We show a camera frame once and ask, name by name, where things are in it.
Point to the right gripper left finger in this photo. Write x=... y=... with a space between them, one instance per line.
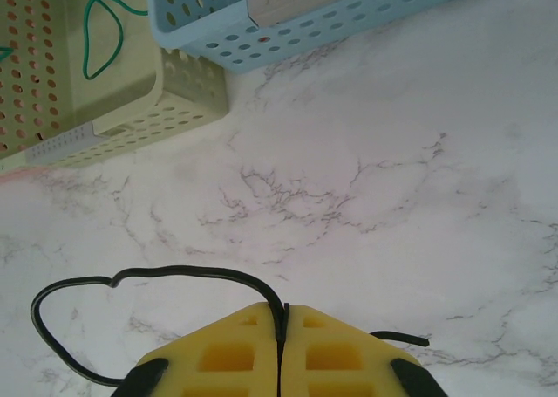
x=218 y=371

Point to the blue plastic basket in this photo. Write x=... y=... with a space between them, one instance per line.
x=209 y=26

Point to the pale green plastic basket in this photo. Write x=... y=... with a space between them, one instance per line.
x=131 y=65

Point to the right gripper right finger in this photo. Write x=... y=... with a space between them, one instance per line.
x=340 y=371

